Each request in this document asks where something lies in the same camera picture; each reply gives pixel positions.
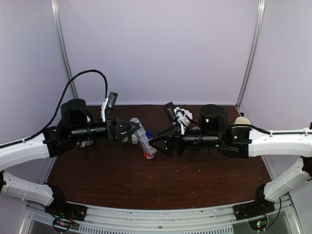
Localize orange pill bottle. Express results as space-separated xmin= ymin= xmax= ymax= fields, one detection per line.
xmin=143 ymin=151 xmax=155 ymax=160

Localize left black braided cable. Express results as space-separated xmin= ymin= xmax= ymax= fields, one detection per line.
xmin=21 ymin=69 xmax=109 ymax=144

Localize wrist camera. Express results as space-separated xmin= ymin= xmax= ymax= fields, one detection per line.
xmin=100 ymin=92 xmax=118 ymax=122
xmin=164 ymin=102 xmax=191 ymax=135

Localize clear plastic pill organizer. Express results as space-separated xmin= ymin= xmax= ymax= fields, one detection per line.
xmin=130 ymin=117 xmax=157 ymax=154

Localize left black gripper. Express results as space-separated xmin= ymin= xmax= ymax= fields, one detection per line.
xmin=70 ymin=117 xmax=140 ymax=142

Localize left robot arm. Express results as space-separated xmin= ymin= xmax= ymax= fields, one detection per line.
xmin=0 ymin=99 xmax=140 ymax=216

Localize shorter small white bottle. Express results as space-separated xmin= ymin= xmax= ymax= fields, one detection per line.
xmin=132 ymin=134 xmax=138 ymax=145

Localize white fluted bowl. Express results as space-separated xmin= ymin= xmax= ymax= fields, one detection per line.
xmin=174 ymin=106 xmax=193 ymax=127

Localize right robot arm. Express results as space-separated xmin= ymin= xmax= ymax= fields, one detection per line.
xmin=149 ymin=102 xmax=312 ymax=215

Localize right aluminium frame post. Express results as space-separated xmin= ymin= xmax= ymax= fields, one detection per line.
xmin=235 ymin=0 xmax=266 ymax=112

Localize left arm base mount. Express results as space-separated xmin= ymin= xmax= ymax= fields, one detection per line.
xmin=43 ymin=185 xmax=87 ymax=233

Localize aluminium frame post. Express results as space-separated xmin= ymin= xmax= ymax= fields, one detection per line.
xmin=235 ymin=0 xmax=266 ymax=112
xmin=50 ymin=0 xmax=82 ymax=109

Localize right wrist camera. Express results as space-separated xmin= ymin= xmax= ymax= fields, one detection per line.
xmin=164 ymin=102 xmax=191 ymax=135

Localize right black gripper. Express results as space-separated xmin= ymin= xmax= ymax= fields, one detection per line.
xmin=149 ymin=123 xmax=221 ymax=157

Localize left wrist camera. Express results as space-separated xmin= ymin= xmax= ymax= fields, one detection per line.
xmin=100 ymin=92 xmax=118 ymax=122

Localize front aluminium rail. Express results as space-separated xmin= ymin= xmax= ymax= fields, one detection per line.
xmin=24 ymin=204 xmax=293 ymax=234

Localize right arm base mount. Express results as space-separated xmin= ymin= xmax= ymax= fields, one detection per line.
xmin=233 ymin=184 xmax=275 ymax=232

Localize left aluminium frame post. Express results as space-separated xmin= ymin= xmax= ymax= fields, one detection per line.
xmin=50 ymin=0 xmax=82 ymax=109

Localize cream ceramic mug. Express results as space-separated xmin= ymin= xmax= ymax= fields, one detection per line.
xmin=234 ymin=117 xmax=251 ymax=125

